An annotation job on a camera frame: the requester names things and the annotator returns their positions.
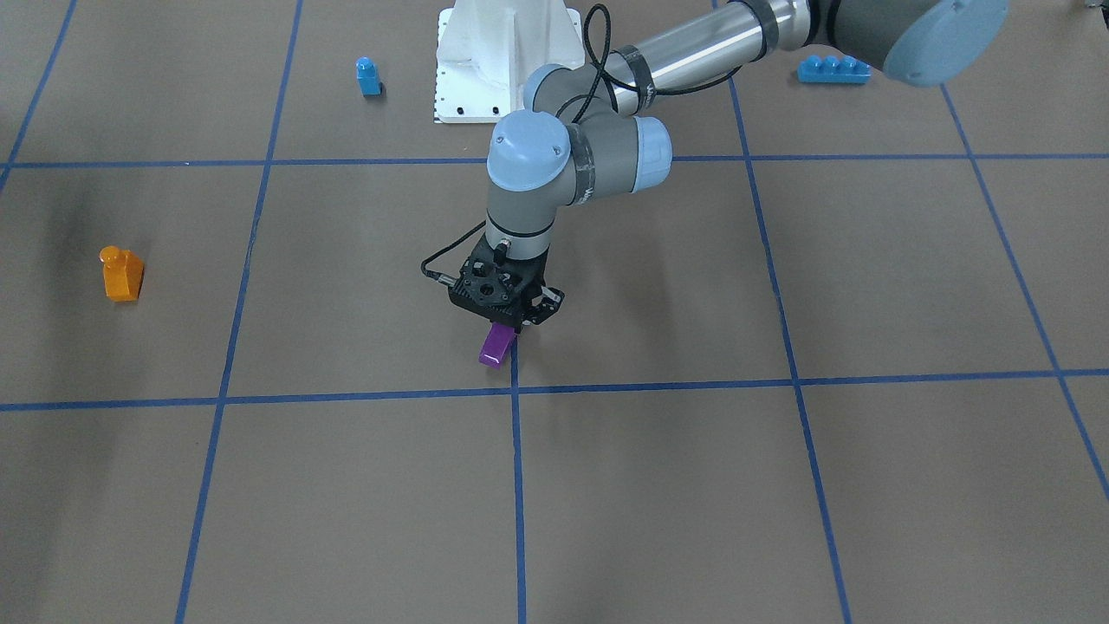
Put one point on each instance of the long blue toy brick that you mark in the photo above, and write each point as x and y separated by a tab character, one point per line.
833	69

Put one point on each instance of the small blue toy block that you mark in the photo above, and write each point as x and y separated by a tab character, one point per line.
367	77

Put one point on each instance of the purple trapezoid block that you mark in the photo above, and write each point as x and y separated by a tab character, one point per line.
497	345

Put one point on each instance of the orange trapezoid block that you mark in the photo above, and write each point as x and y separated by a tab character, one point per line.
122	273

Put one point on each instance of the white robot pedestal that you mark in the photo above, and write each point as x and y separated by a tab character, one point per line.
487	50

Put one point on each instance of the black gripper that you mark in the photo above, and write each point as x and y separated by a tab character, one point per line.
548	302

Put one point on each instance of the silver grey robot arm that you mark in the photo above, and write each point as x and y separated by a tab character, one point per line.
585	133

